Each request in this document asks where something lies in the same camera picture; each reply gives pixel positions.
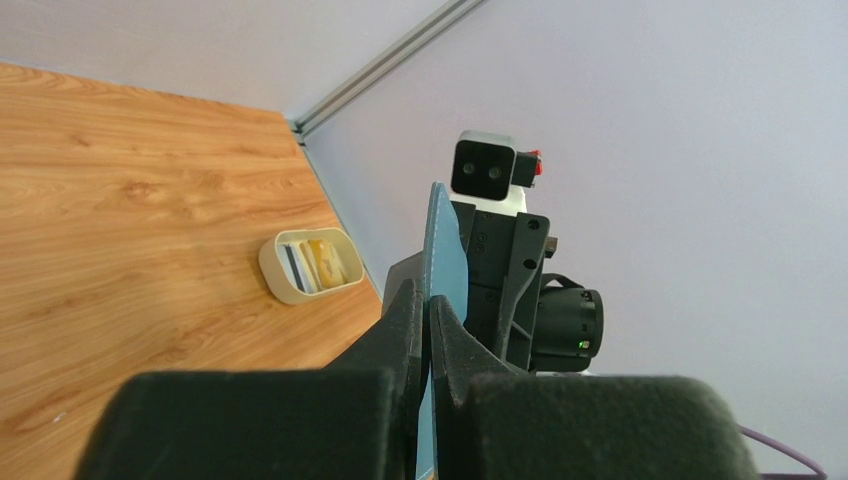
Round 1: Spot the cream oval plastic tray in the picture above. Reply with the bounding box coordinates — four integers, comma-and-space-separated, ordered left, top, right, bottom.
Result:
258, 227, 365, 305

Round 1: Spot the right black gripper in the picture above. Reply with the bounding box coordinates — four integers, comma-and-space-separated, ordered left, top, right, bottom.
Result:
381, 201, 550, 371

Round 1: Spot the card lying in tray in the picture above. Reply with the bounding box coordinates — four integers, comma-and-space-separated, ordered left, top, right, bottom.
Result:
277, 243, 314, 294

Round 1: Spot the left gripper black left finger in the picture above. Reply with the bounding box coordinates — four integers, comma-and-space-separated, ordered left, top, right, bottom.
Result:
75, 280, 425, 479

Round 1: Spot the blue card holder wallet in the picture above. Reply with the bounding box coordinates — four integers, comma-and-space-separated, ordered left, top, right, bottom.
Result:
415, 182, 469, 479

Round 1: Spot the right aluminium corner post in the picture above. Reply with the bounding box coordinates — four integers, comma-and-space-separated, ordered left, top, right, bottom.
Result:
289, 0, 485, 143

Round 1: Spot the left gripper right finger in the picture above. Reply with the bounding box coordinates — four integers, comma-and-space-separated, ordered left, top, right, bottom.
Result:
429, 296, 758, 479

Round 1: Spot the gold VIP card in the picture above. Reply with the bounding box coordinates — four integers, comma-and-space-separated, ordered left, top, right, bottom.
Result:
307, 240, 347, 289

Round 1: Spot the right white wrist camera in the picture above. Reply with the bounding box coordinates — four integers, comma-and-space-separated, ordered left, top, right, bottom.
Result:
450, 130, 543, 216

